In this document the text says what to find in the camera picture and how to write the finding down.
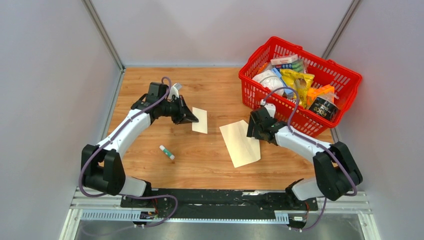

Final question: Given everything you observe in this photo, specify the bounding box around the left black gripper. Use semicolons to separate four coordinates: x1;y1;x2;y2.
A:
159;95;199;125

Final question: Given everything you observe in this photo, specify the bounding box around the white paper letter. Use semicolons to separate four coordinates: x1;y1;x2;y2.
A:
192;107;208;134

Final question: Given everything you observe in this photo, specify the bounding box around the cream paper envelope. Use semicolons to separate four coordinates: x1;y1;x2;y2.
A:
219;120;261;168

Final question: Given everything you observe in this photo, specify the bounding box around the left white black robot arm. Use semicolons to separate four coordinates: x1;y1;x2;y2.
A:
78;82;199;208

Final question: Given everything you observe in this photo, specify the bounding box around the green white glue stick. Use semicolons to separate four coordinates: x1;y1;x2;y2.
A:
159;145;175;160

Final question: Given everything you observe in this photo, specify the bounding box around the blue flat package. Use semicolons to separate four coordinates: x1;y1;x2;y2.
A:
271;67;294;99

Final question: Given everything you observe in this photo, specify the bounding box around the white round pouch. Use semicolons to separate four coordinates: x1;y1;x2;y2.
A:
252;70;283;91

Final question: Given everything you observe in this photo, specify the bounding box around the yellow snack bag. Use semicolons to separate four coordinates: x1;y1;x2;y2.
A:
280;69;315;108

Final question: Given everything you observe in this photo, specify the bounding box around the black round can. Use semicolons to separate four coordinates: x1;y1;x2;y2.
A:
308;97;339;121

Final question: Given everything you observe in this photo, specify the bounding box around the green blue packet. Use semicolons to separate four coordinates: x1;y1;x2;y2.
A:
274;59;308;74

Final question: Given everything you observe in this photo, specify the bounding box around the white red box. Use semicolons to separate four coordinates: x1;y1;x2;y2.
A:
270;54;299;66

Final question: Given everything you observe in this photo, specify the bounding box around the orange package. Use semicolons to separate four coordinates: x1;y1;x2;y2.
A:
306;84;336;108

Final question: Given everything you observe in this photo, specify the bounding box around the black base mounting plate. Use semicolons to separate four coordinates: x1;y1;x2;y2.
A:
120;188;319;227

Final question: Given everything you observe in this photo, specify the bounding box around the red plastic shopping basket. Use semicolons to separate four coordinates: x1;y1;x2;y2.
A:
239;36;362;137

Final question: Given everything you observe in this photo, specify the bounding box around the aluminium frame rail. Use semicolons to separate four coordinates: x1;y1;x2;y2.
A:
60;189;381;240

